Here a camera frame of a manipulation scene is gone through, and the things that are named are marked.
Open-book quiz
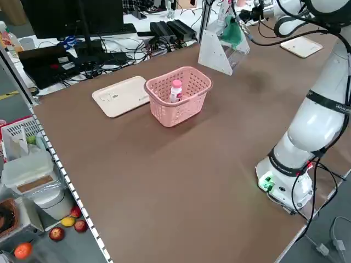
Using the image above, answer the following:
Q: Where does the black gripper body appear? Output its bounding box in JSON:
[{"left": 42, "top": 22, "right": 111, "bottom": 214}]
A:
[{"left": 248, "top": 4, "right": 266, "bottom": 21}]

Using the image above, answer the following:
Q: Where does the green cloth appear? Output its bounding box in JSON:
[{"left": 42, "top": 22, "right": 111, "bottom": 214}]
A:
[{"left": 220, "top": 15, "right": 245, "bottom": 50}]

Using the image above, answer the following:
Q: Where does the white bottle pink cap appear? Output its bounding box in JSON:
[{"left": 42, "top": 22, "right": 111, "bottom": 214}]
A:
[{"left": 169, "top": 79, "right": 184, "bottom": 104}]

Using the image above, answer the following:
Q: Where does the clear acrylic shelf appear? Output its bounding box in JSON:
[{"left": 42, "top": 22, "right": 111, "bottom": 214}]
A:
[{"left": 197, "top": 16, "right": 251, "bottom": 77}]

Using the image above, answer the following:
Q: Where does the pink plastic basket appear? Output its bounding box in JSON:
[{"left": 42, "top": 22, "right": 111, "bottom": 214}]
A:
[{"left": 144, "top": 65, "right": 213, "bottom": 128}]

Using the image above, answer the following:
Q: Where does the clear drink bottle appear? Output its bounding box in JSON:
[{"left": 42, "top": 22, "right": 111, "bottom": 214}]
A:
[{"left": 0, "top": 21, "right": 24, "bottom": 53}]

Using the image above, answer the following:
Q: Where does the white basket red rim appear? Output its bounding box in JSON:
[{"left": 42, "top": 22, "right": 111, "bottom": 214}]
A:
[{"left": 0, "top": 116, "right": 42, "bottom": 162}]

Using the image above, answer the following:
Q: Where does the brown wicker basket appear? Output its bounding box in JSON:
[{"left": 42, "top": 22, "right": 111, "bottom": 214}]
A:
[{"left": 0, "top": 198, "right": 20, "bottom": 238}]

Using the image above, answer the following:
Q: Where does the cream rabbit print tray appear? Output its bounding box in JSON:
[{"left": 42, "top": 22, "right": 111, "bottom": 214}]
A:
[
  {"left": 280, "top": 36, "right": 325, "bottom": 59},
  {"left": 91, "top": 76, "right": 151, "bottom": 119}
]

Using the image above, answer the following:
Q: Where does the black finned power supply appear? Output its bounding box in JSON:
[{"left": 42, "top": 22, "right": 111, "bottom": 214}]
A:
[
  {"left": 149, "top": 20, "right": 177, "bottom": 42},
  {"left": 166, "top": 19, "right": 198, "bottom": 39}
]

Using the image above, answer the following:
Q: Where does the black keyboard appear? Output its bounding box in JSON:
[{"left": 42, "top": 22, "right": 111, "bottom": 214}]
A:
[{"left": 120, "top": 22, "right": 138, "bottom": 36}]

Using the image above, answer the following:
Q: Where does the black monitor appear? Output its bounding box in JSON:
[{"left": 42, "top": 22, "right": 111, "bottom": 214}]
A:
[{"left": 20, "top": 0, "right": 124, "bottom": 60}]

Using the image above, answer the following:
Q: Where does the black equipment box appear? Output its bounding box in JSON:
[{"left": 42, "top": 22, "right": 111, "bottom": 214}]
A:
[{"left": 17, "top": 44, "right": 81, "bottom": 90}]

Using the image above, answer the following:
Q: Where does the white floor plug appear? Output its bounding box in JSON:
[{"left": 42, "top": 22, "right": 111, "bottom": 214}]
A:
[{"left": 315, "top": 238, "right": 347, "bottom": 257}]

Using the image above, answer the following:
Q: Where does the white lidded bin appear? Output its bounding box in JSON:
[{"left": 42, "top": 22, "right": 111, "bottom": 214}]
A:
[{"left": 2, "top": 152, "right": 55, "bottom": 196}]

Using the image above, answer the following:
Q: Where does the white bucket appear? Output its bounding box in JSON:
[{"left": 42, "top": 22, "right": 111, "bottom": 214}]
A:
[{"left": 32, "top": 188, "right": 73, "bottom": 220}]

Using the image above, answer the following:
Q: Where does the orange fruit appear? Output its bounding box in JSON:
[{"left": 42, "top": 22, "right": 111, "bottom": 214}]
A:
[{"left": 14, "top": 242, "right": 33, "bottom": 260}]

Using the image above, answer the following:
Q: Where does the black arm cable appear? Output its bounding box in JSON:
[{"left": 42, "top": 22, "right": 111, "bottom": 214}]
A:
[
  {"left": 290, "top": 120, "right": 348, "bottom": 222},
  {"left": 236, "top": 19, "right": 342, "bottom": 47}
]

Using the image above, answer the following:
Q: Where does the aluminium frame post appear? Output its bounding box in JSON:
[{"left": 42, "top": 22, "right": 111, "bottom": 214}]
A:
[{"left": 201, "top": 0, "right": 214, "bottom": 31}]

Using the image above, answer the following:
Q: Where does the black cable tangle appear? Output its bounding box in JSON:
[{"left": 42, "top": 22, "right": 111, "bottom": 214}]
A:
[{"left": 35, "top": 35, "right": 198, "bottom": 96}]

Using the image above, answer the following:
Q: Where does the aluminium frame beam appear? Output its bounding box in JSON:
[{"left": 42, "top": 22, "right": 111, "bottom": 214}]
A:
[{"left": 0, "top": 41, "right": 39, "bottom": 106}]

